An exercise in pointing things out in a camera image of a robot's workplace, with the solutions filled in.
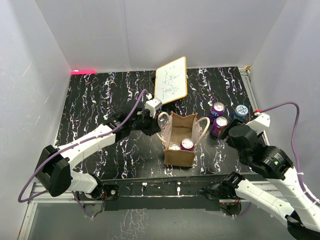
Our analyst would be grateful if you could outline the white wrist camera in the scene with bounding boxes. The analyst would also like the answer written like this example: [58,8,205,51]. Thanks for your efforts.
[145,98,163,119]
[245,110,271,135]

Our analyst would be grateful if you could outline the black front base bar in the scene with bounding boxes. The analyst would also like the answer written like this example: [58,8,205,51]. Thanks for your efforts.
[99,174,241,212]

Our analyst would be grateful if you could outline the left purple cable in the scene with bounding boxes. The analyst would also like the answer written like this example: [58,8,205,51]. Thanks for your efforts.
[17,88,151,204]

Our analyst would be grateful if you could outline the blue beverage can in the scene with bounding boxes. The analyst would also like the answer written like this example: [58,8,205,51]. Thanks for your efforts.
[233,104,249,121]

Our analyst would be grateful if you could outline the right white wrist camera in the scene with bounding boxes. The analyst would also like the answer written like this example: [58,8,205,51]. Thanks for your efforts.
[245,110,271,135]

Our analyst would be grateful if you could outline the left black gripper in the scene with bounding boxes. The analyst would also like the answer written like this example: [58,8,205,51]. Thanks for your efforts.
[130,109,161,136]

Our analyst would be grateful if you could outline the purple soda can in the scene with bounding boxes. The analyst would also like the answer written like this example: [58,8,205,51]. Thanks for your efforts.
[209,102,225,123]
[210,116,228,138]

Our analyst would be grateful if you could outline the pink tape strip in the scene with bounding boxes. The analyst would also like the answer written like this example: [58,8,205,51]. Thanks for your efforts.
[71,70,96,76]

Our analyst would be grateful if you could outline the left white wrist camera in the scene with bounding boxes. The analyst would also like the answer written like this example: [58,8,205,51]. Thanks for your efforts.
[145,98,163,119]

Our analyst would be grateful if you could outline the patterned canvas tote bag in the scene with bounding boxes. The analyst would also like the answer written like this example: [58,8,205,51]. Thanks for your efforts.
[158,112,211,168]

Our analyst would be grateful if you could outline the purple can front right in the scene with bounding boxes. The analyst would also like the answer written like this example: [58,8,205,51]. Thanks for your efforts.
[180,137,195,151]

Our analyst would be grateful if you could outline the purple can front left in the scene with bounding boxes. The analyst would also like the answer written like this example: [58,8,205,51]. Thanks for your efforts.
[167,143,181,151]

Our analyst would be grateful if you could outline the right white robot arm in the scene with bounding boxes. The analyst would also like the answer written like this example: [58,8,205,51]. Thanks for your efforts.
[219,113,320,240]

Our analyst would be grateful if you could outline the small wood-framed whiteboard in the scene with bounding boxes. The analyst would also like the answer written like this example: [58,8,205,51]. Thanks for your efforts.
[154,56,188,105]

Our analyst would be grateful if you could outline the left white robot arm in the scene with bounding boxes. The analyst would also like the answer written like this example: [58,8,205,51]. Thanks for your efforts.
[35,109,161,200]

